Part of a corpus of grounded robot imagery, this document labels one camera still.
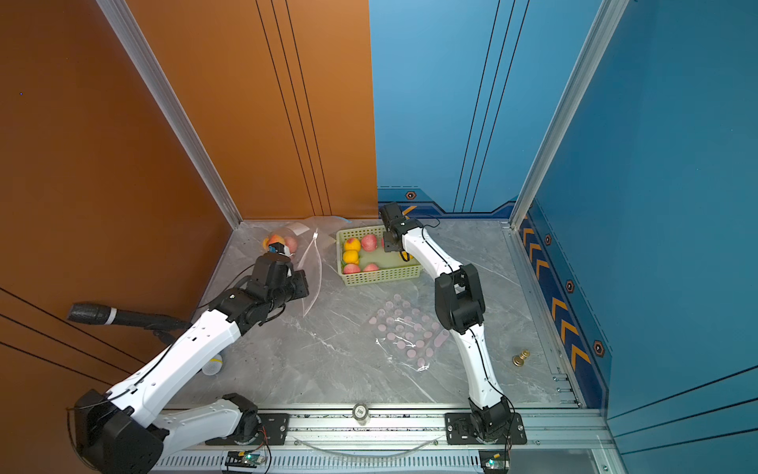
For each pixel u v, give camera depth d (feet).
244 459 2.32
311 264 2.58
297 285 2.29
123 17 2.28
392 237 2.43
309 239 3.74
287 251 2.38
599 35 2.38
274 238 3.35
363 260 3.52
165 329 2.37
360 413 2.32
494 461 2.33
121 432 1.22
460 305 1.96
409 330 2.94
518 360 2.72
